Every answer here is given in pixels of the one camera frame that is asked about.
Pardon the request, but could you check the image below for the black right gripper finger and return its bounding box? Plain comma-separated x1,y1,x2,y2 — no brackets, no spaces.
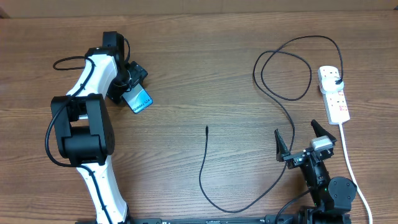
311,119,337,144
274,129,290,162

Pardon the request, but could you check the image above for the blue Samsung Galaxy smartphone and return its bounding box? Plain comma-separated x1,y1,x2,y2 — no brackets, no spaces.
122,84,153,114

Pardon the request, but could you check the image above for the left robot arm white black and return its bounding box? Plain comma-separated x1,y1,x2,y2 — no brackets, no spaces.
45,31,153,223

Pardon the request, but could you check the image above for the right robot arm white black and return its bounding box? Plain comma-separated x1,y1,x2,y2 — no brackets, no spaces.
265,120,357,223

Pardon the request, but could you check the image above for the white USB charger plug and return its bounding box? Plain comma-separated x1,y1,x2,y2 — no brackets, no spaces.
320,77,345,94

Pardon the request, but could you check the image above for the white power extension strip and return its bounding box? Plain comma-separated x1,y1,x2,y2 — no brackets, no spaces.
317,66,350,125

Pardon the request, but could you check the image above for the brown cardboard backdrop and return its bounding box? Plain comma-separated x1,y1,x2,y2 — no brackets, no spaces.
1,0,397,18

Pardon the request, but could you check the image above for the white power strip cord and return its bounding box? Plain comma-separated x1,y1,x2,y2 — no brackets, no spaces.
338,123,374,224

